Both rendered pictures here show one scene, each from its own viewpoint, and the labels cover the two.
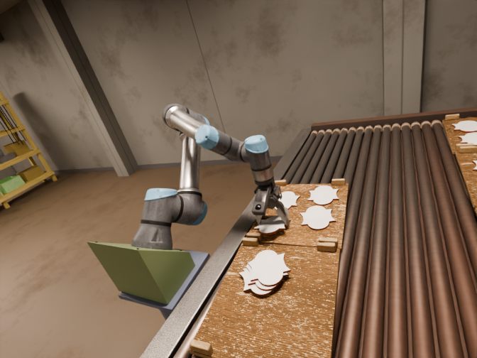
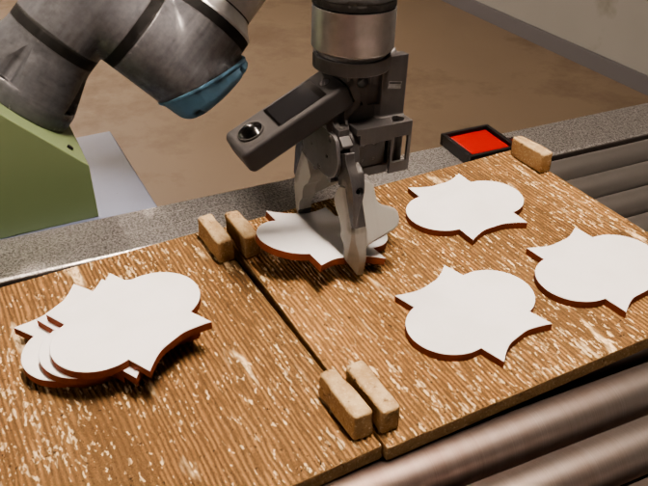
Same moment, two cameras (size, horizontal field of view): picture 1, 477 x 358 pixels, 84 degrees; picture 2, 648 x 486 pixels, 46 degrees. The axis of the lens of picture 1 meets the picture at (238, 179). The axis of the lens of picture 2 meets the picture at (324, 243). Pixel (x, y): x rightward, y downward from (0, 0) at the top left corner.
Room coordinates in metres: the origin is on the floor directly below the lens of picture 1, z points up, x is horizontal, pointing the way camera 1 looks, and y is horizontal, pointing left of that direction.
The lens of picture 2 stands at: (0.28, -0.42, 1.39)
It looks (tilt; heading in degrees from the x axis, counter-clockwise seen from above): 34 degrees down; 32
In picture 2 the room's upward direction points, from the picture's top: straight up
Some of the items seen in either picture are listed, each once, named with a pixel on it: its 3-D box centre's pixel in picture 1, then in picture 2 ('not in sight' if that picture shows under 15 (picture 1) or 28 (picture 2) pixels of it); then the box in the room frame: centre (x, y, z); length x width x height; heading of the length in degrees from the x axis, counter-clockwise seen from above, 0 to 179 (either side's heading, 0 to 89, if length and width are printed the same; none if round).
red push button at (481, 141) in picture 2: not in sight; (478, 146); (1.18, -0.11, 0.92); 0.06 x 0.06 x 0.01; 56
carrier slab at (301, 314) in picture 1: (272, 295); (59, 400); (0.55, 0.00, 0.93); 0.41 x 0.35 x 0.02; 151
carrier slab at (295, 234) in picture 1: (300, 211); (467, 264); (0.90, -0.21, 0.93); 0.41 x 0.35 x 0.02; 150
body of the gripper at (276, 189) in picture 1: (267, 191); (355, 112); (0.87, -0.09, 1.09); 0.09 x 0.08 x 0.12; 150
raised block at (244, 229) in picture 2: (253, 236); (241, 232); (0.80, 0.00, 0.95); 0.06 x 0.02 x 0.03; 60
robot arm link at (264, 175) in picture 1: (262, 172); (351, 28); (0.87, -0.09, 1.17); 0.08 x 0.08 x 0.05
